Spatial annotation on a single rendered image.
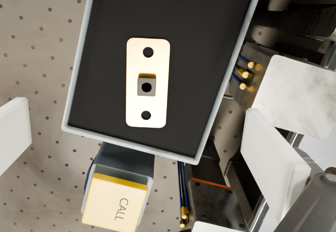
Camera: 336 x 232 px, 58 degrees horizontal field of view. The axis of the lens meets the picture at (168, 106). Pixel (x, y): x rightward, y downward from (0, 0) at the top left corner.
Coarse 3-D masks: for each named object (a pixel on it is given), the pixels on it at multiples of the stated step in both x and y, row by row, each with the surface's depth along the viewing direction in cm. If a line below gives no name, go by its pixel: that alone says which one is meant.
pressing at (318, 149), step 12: (324, 60) 44; (300, 144) 48; (312, 144) 48; (324, 144) 48; (312, 156) 49; (324, 156) 49; (324, 168) 49; (264, 204) 51; (252, 216) 53; (264, 216) 52; (252, 228) 53; (264, 228) 53
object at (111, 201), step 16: (96, 176) 32; (96, 192) 32; (112, 192) 32; (128, 192) 32; (144, 192) 32; (96, 208) 32; (112, 208) 32; (128, 208) 32; (96, 224) 33; (112, 224) 33; (128, 224) 33
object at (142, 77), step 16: (128, 48) 27; (160, 48) 27; (128, 64) 27; (144, 64) 27; (160, 64) 27; (128, 80) 28; (144, 80) 27; (160, 80) 28; (128, 96) 28; (144, 96) 28; (160, 96) 28; (128, 112) 29; (160, 112) 29
